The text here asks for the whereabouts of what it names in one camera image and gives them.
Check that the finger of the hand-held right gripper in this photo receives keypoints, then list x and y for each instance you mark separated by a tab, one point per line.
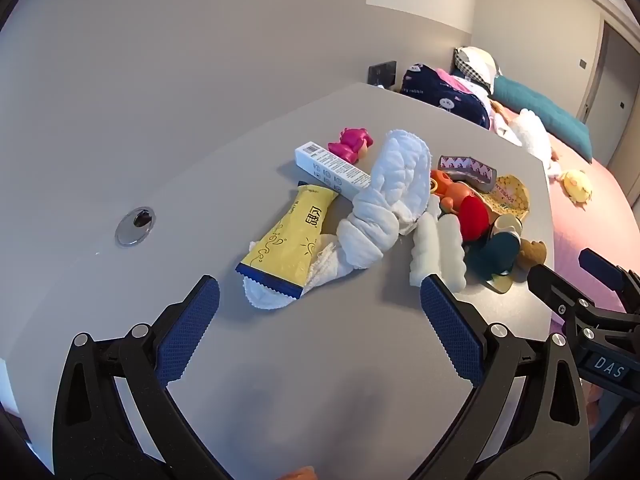
600	265
550	285

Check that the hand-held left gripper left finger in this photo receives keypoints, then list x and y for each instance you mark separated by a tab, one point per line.
190	330

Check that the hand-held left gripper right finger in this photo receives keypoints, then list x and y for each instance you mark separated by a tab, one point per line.
450	330

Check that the white wavy foam piece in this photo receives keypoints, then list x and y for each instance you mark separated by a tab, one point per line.
450	255
425	250

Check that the yellow honeycomb print wrapper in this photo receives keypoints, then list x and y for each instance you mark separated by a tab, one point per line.
512	195

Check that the yellow snack packet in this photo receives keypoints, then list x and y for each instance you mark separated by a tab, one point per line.
285	240

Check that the small brown bear toy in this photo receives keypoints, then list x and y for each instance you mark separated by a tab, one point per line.
532	254

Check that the pink bed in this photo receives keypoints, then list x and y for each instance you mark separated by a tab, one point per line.
590	225

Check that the dark teal toy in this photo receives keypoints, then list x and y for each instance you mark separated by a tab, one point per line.
492	257

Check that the beige round disc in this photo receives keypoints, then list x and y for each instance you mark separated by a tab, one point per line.
507	225

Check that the yellow plush duck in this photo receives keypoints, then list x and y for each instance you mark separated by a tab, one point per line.
575	187

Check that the red round toy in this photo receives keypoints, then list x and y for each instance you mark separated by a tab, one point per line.
474	217

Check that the orange plastic toy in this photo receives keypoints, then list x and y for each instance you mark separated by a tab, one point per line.
450	190

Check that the white plush toy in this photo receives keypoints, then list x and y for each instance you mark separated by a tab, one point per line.
530	132

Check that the white quilted cloth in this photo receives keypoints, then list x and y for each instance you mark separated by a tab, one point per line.
395	180

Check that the teal pillow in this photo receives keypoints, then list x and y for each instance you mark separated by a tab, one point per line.
540	110

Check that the grey door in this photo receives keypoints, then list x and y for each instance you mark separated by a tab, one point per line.
615	85

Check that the orange object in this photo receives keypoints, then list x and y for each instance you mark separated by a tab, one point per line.
300	474

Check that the white cardboard box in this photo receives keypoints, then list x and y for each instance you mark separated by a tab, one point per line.
330	167

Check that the pink toy figure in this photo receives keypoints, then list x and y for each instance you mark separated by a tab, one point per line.
350	142

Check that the navy printed blanket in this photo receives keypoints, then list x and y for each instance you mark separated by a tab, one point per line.
440	95

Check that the checked pillow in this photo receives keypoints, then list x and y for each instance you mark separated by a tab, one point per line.
475	65

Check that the black wall socket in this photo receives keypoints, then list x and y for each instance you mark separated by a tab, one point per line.
383	73

